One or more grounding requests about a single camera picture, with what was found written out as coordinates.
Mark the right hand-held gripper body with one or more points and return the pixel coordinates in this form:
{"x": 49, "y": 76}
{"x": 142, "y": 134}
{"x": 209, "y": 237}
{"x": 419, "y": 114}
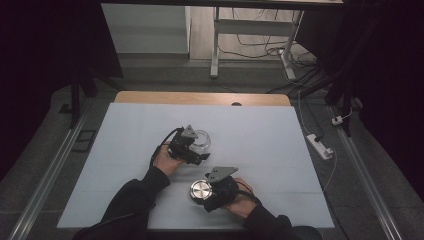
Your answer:
{"x": 224, "y": 191}

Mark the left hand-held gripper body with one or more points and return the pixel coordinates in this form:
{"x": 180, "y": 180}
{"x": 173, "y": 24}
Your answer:
{"x": 181, "y": 146}

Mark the clear glass jar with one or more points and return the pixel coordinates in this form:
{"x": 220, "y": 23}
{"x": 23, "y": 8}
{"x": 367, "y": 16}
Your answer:
{"x": 204, "y": 141}

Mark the silver metal jar lid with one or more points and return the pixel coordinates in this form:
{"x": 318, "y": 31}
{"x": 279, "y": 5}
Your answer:
{"x": 200, "y": 190}

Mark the person's left hand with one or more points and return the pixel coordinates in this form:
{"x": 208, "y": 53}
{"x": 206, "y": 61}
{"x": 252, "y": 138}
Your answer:
{"x": 166, "y": 161}

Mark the person's right hand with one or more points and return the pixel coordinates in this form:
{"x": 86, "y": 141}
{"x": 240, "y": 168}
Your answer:
{"x": 243, "y": 205}

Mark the wooden table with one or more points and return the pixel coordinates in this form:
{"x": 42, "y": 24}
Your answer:
{"x": 186, "y": 98}

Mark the white foam board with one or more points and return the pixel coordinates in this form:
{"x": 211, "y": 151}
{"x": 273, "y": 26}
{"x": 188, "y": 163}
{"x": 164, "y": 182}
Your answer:
{"x": 260, "y": 140}

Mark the white power strip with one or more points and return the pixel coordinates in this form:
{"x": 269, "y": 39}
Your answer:
{"x": 319, "y": 146}

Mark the black metal stand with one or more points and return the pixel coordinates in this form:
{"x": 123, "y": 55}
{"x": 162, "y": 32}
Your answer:
{"x": 345, "y": 96}
{"x": 75, "y": 96}

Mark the small white adapter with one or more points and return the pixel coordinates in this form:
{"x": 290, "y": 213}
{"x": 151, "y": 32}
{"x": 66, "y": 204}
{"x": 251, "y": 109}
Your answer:
{"x": 337, "y": 120}

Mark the black curtain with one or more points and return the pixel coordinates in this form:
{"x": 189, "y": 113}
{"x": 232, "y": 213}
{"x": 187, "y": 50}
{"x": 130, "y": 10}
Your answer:
{"x": 40, "y": 66}
{"x": 390, "y": 83}

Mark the black rectangular floor frame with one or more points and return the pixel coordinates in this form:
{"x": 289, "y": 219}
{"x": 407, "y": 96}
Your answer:
{"x": 78, "y": 145}

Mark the white wall panel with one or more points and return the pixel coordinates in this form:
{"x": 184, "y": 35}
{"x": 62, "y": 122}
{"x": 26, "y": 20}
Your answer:
{"x": 146, "y": 30}

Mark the aluminium floor rail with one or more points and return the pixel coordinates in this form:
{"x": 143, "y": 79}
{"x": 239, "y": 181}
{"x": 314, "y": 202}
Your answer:
{"x": 366, "y": 180}
{"x": 50, "y": 176}

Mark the white desk frame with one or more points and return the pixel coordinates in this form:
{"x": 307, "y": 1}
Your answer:
{"x": 253, "y": 27}

